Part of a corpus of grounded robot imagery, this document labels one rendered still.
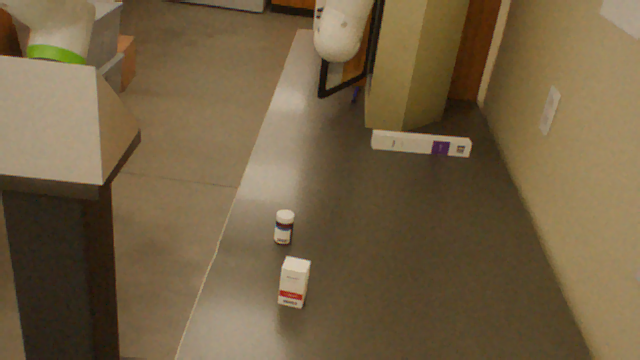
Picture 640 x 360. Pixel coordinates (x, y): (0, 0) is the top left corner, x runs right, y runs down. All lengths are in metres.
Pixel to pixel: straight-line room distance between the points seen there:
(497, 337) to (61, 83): 0.99
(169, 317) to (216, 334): 1.46
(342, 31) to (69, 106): 0.60
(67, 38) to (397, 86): 0.88
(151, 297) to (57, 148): 1.26
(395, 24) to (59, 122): 0.90
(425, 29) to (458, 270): 0.75
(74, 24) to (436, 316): 1.04
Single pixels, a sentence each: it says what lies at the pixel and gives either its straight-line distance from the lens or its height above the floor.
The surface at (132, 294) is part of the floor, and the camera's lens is 2.62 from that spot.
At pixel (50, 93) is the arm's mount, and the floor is 1.15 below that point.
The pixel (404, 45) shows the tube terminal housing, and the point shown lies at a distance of 1.77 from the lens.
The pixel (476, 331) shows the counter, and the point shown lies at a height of 0.94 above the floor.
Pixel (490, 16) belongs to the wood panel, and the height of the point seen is 1.24.
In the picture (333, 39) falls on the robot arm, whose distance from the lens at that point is 1.39.
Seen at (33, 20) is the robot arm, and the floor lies 1.25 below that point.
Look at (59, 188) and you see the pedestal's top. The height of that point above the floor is 0.92.
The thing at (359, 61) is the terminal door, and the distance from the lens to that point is 2.05.
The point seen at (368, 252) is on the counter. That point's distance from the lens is 1.28.
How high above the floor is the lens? 1.66
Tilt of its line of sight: 28 degrees down
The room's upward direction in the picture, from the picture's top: 8 degrees clockwise
